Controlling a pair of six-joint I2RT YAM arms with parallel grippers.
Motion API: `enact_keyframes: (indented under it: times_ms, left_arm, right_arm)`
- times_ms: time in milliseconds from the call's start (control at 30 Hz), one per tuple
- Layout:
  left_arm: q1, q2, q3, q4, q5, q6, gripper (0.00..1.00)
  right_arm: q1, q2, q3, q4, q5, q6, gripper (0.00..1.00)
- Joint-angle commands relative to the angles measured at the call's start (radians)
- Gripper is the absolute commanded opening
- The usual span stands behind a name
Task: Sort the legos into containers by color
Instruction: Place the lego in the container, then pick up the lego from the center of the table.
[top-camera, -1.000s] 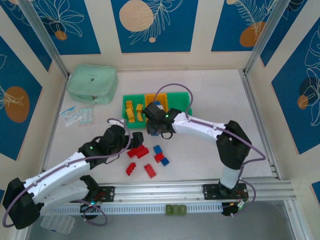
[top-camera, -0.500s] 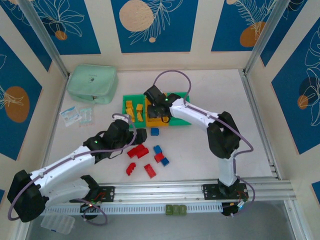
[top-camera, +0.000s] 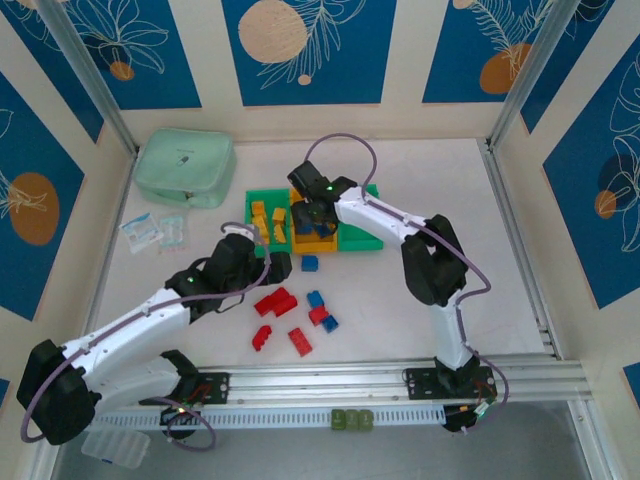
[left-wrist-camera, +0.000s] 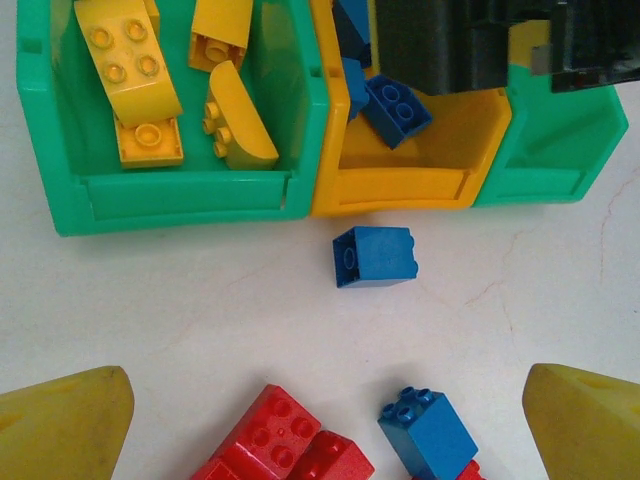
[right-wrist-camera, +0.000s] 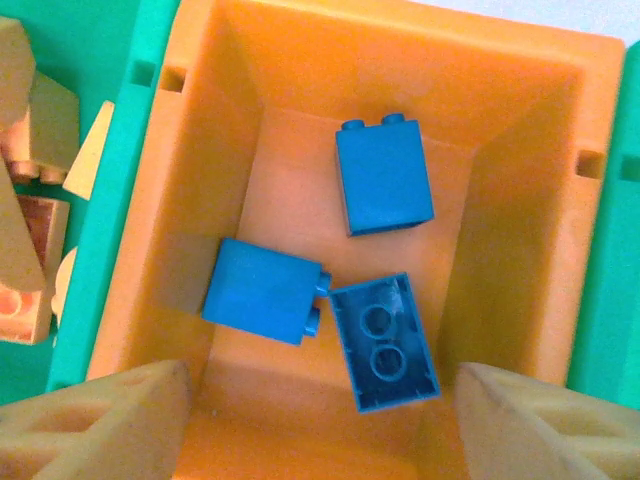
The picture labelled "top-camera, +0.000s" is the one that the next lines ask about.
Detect black base electronics module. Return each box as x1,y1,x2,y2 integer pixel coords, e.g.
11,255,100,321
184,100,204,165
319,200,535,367
442,399,501,436
159,402,201,441

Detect aluminium frame post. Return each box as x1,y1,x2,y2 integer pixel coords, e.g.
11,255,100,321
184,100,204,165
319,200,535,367
37,0,141,156
567,399,617,480
485,0,584,149

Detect mint green zip pouch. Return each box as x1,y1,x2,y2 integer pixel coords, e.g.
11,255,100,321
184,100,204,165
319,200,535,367
132,128,239,210

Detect clear plastic organizer box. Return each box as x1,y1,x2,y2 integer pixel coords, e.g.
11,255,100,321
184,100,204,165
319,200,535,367
81,429,151,470

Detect white slotted cable duct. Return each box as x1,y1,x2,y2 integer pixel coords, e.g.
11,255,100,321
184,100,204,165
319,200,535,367
94,403,449,431

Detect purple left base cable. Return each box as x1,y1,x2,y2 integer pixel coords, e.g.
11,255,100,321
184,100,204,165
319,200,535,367
164,399,220,454

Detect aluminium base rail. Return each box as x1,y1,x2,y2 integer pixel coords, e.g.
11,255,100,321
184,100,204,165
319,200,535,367
194,352,594,407

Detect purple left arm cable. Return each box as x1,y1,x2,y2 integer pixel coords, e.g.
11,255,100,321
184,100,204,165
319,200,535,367
19,222,272,445

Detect green plastic container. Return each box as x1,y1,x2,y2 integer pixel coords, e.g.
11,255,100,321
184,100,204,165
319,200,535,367
337,183,385,253
243,188,294,258

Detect red stepped lego brick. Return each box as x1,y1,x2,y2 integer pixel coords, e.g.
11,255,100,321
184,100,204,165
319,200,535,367
251,324,274,353

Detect aluminium side rail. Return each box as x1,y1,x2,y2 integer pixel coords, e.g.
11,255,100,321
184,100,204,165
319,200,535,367
79,154,139,351
477,139,561,359

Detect blue floral wall panel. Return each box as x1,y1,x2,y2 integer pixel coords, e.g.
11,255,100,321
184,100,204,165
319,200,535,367
0,72,86,322
64,0,204,111
221,0,399,107
519,0,617,135
422,0,556,105
542,47,640,311
0,0,104,145

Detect yellow plastic container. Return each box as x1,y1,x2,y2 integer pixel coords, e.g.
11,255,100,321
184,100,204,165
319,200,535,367
289,197,341,256

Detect blue white paper packet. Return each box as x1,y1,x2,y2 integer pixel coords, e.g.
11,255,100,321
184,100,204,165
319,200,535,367
118,212,165,256

